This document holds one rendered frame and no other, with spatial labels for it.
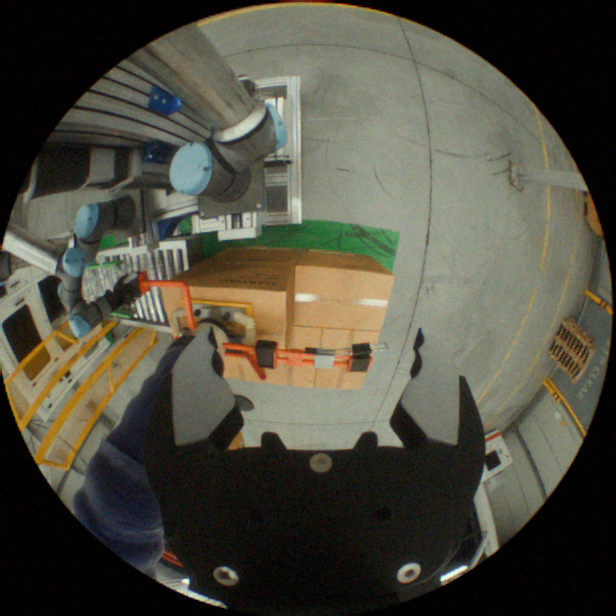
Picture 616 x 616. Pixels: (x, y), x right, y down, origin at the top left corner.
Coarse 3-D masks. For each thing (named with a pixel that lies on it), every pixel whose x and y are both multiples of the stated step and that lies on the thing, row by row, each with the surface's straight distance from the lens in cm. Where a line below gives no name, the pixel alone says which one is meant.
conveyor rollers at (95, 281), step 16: (112, 256) 200; (128, 256) 178; (144, 256) 166; (160, 256) 153; (176, 256) 140; (96, 272) 232; (112, 272) 203; (160, 272) 154; (176, 272) 143; (96, 288) 243; (112, 288) 213; (160, 288) 159; (144, 304) 181; (160, 304) 169
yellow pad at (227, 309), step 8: (184, 304) 91; (192, 304) 89; (200, 304) 87; (208, 304) 85; (216, 304) 83; (224, 304) 82; (232, 304) 80; (240, 304) 79; (248, 304) 78; (200, 312) 87; (224, 312) 83; (232, 312) 81; (248, 312) 80; (200, 320) 92; (224, 320) 85; (232, 320) 83
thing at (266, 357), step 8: (256, 344) 73; (264, 344) 73; (272, 344) 72; (256, 352) 73; (264, 352) 72; (272, 352) 72; (256, 360) 75; (264, 360) 75; (272, 360) 74; (272, 368) 76
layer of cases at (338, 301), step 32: (224, 256) 139; (256, 256) 133; (288, 256) 133; (320, 256) 141; (320, 288) 117; (352, 288) 119; (384, 288) 124; (320, 320) 126; (352, 320) 129; (288, 384) 167; (320, 384) 166; (352, 384) 170
